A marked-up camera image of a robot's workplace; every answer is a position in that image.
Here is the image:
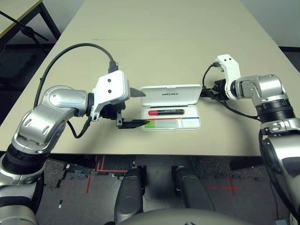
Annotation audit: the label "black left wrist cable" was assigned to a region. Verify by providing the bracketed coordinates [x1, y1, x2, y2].
[34, 43, 118, 139]

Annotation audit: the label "white plastic pencil case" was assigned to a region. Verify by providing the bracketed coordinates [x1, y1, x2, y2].
[140, 83, 203, 132]

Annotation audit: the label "grey right robot leg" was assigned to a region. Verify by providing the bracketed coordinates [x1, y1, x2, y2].
[173, 166, 215, 213]

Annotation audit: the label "thin black floor cable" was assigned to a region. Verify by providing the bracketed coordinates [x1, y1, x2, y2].
[269, 180, 282, 218]

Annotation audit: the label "grey robot leg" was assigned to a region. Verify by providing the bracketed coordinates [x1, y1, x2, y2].
[114, 166, 145, 223]
[173, 166, 215, 213]

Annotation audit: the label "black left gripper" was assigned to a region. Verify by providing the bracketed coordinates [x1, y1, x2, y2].
[101, 87, 150, 129]

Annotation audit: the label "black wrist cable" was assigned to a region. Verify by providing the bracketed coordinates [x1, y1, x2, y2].
[202, 63, 261, 120]
[34, 43, 118, 139]

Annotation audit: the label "grey left robot leg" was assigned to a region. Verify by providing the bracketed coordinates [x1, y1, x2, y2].
[114, 166, 145, 223]

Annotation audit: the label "black tripod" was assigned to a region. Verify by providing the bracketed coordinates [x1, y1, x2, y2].
[0, 10, 50, 51]

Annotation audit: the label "red black marker pen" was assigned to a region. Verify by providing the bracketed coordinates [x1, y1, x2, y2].
[148, 108, 185, 117]

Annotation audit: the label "green eraser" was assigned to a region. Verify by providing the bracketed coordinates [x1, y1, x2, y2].
[144, 119, 180, 129]

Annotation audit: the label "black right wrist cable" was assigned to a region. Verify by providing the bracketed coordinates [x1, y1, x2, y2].
[202, 63, 261, 120]

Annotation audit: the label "side table with black legs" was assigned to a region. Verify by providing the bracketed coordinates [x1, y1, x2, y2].
[0, 0, 60, 46]

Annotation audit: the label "red floor tape cross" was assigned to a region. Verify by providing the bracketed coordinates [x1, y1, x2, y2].
[208, 177, 241, 195]

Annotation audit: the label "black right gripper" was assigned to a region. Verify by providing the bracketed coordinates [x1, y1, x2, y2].
[200, 79, 227, 99]

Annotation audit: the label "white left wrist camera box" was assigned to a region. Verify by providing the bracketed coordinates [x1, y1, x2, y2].
[92, 70, 131, 121]

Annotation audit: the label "grey robot torso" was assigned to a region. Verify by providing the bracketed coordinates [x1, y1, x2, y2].
[117, 208, 254, 225]

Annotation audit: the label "red floor tape lines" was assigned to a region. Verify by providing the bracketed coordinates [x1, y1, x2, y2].
[85, 156, 128, 195]

